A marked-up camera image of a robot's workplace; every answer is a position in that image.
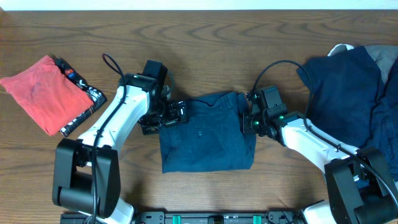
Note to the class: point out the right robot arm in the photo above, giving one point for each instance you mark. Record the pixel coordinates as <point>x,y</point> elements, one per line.
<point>360,187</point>

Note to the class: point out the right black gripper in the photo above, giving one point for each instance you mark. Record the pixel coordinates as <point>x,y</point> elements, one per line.
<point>247,116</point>

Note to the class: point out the navy blue shorts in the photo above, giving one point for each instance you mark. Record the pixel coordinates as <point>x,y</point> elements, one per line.
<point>211,139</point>

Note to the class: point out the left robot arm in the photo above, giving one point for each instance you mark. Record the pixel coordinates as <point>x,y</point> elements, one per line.
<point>86,176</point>

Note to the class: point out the folded red cloth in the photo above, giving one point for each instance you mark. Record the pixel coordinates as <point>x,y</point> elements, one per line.
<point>47,95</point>

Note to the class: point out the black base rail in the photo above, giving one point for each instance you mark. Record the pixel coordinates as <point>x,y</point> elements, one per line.
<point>157,217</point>

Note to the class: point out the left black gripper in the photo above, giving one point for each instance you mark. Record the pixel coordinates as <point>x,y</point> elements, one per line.
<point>173,119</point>

